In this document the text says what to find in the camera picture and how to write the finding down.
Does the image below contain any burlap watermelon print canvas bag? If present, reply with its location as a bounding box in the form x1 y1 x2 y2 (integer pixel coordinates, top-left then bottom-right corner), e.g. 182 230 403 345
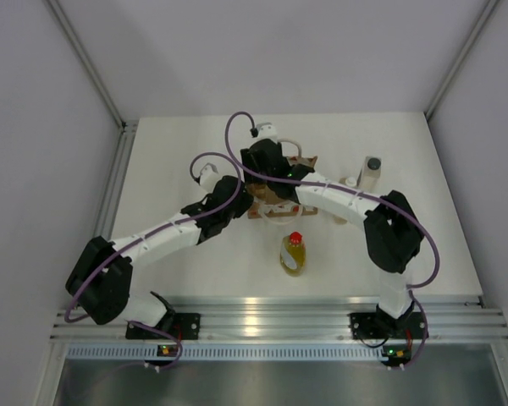
246 138 318 225

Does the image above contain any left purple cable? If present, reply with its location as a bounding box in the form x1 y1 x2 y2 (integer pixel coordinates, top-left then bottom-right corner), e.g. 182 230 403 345
63 152 243 325

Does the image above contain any aluminium mounting rail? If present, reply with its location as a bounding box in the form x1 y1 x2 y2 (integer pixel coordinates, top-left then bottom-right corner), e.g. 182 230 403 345
48 295 508 346

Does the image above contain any left aluminium frame post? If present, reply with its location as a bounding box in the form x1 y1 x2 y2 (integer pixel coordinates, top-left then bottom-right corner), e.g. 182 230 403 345
42 0 125 130

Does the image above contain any right aluminium frame post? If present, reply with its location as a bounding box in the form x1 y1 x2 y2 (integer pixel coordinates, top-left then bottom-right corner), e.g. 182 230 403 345
423 0 503 123

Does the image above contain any purple cable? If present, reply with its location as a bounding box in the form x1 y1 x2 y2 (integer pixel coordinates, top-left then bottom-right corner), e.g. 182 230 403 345
63 152 243 325
224 111 440 291

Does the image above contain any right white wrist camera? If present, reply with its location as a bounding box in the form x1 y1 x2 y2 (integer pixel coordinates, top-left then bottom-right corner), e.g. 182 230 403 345
250 123 278 141

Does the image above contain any white slotted cable duct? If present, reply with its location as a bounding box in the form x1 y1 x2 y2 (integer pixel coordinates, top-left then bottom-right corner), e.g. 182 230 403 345
65 343 416 361

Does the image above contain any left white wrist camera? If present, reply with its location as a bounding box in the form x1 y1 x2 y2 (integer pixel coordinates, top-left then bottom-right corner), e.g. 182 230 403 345
195 162 221 193

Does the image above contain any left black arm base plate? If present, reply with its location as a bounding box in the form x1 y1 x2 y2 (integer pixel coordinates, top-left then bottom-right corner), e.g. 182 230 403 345
125 312 201 341

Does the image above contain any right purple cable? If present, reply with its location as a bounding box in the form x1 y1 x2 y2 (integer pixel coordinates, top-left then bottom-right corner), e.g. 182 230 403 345
224 111 440 291

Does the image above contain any red-capped yellow bottle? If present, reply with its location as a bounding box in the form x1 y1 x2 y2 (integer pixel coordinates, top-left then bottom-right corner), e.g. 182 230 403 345
279 231 306 277

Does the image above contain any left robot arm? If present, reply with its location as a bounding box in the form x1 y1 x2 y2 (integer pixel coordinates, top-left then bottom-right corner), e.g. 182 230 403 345
65 175 253 338

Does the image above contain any grey-capped clear bottle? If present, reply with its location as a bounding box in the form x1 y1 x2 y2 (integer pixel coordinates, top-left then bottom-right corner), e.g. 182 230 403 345
357 156 382 193

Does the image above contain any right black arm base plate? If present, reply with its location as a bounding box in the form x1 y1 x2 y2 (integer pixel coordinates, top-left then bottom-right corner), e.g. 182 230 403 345
349 312 428 341

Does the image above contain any aluminium frame post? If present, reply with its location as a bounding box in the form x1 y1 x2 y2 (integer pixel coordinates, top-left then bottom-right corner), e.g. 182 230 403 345
42 0 125 130
423 0 503 123

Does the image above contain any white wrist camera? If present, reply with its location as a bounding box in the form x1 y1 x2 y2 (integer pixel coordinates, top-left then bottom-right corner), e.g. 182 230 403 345
250 123 278 141
195 162 221 193

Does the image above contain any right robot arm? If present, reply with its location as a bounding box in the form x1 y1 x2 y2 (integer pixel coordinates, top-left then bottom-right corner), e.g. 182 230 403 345
240 139 423 337

